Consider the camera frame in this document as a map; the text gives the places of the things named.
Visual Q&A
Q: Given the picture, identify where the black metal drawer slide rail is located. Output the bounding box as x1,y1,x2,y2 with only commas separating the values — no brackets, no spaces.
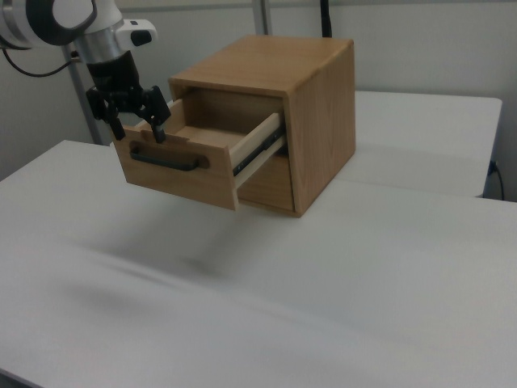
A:
232,128,285,177

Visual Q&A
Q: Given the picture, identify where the grey metal frame post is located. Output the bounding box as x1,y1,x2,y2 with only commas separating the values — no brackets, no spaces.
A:
252,0,272,36

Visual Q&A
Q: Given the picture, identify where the open-top wooden drawer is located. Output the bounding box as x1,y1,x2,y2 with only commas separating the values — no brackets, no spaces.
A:
113,89,286,213

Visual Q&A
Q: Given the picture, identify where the thick black hanging cable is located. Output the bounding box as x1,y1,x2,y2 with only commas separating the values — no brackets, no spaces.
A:
319,0,334,38

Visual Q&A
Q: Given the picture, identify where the wooden oak drawer cabinet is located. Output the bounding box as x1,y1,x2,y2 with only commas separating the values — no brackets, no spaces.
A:
168,34,356,219

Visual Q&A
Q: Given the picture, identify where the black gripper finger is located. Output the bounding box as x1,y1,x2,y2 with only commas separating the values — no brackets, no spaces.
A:
140,85,171,145
85,86,126,141

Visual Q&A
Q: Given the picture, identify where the black metal drawer handle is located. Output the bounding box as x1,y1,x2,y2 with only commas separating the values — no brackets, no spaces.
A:
128,144,200,173

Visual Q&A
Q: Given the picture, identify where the wooden lower drawer front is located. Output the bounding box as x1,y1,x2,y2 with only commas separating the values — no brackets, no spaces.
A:
237,152,296,212

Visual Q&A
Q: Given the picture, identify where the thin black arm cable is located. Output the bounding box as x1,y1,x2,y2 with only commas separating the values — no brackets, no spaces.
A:
1,47,80,78

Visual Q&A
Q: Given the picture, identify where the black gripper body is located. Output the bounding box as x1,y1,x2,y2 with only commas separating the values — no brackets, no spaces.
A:
86,50,149,118

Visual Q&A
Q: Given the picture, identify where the black cable beside table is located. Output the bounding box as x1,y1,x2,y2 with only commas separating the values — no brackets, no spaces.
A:
486,160,506,200

